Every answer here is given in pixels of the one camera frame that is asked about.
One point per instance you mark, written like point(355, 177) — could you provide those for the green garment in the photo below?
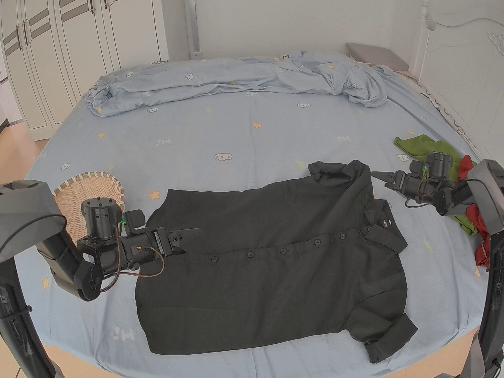
point(413, 144)

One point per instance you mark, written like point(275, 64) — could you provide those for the bed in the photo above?
point(236, 140)

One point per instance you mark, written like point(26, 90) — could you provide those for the pale blue quilt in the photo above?
point(236, 77)

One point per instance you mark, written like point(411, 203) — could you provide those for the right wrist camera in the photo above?
point(417, 168)

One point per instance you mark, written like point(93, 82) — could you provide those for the white wardrobe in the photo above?
point(78, 34)

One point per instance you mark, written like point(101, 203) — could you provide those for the black shirt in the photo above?
point(275, 282)

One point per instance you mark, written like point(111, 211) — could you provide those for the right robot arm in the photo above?
point(488, 195)

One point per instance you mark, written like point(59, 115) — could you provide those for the red garment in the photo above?
point(481, 250)

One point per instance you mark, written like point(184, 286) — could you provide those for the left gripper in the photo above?
point(165, 242)

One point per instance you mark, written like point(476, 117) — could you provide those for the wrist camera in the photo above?
point(134, 219)
point(417, 168)

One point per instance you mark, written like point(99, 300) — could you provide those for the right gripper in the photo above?
point(409, 185)

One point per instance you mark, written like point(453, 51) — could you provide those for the round woven basket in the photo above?
point(90, 187)

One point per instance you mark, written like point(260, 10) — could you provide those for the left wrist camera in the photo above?
point(134, 219)

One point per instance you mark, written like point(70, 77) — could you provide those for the grey bedside table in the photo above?
point(374, 55)

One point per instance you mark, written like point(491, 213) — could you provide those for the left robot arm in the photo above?
point(27, 219)

